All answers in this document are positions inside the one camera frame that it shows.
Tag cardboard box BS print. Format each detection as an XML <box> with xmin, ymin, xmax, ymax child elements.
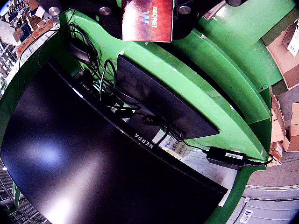
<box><xmin>266</xmin><ymin>141</ymin><xmax>285</xmax><ymax>168</ymax></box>

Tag black flat panel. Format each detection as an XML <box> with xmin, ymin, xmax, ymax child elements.
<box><xmin>116</xmin><ymin>54</ymin><xmax>221</xmax><ymax>141</ymax></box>

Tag white blue wall label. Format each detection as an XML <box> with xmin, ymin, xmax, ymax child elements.
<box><xmin>239</xmin><ymin>209</ymin><xmax>255</xmax><ymax>224</ymax></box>

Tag divided cardboard box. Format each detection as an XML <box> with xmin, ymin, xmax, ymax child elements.
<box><xmin>261</xmin><ymin>16</ymin><xmax>299</xmax><ymax>91</ymax></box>

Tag distant warehouse boxes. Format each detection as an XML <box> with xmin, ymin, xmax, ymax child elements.
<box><xmin>0</xmin><ymin>0</ymin><xmax>61</xmax><ymax>77</ymax></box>

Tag black monitor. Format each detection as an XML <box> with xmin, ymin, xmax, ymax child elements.
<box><xmin>0</xmin><ymin>56</ymin><xmax>229</xmax><ymax>224</ymax></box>

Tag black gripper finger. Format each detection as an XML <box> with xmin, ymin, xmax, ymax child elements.
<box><xmin>37</xmin><ymin>0</ymin><xmax>123</xmax><ymax>40</ymax></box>
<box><xmin>172</xmin><ymin>0</ymin><xmax>249</xmax><ymax>41</ymax></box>

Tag black cable tangle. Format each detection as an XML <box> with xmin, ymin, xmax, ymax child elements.
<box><xmin>37</xmin><ymin>22</ymin><xmax>187</xmax><ymax>147</ymax></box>

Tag green metal shelf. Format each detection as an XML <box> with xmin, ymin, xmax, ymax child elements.
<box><xmin>0</xmin><ymin>0</ymin><xmax>299</xmax><ymax>224</ymax></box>

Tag printed paper sheet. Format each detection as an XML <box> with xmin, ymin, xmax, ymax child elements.
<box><xmin>158</xmin><ymin>130</ymin><xmax>239</xmax><ymax>208</ymax></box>

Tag small open cardboard box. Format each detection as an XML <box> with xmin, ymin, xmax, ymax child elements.
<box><xmin>282</xmin><ymin>102</ymin><xmax>299</xmax><ymax>153</ymax></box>

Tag red carton box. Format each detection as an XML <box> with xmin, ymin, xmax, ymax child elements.
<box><xmin>121</xmin><ymin>0</ymin><xmax>175</xmax><ymax>43</ymax></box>

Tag black power adapter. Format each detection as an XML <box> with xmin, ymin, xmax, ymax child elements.
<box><xmin>202</xmin><ymin>146</ymin><xmax>246</xmax><ymax>171</ymax></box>

